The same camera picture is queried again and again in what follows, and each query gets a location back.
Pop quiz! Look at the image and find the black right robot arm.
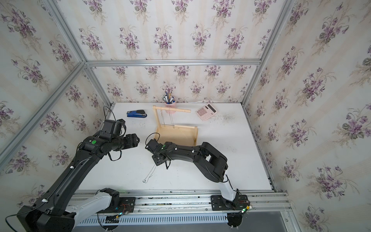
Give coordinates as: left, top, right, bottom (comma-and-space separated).
145, 132, 251, 214

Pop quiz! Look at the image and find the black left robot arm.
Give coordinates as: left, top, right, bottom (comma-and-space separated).
14, 119, 140, 232

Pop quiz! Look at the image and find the pink pen cup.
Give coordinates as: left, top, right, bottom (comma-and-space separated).
162, 90, 176, 108

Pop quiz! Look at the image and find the blue stapler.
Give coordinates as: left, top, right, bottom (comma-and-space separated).
127, 110, 147, 118

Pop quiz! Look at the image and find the wooden jewelry display stand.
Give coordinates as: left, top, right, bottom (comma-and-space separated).
153, 105, 198, 146

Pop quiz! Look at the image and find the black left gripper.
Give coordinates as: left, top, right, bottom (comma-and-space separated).
111, 132, 142, 151

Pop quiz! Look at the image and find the pink calculator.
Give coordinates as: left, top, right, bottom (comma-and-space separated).
196, 104, 218, 121

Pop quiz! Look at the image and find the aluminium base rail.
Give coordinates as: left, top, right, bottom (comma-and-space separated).
72, 189, 293, 227

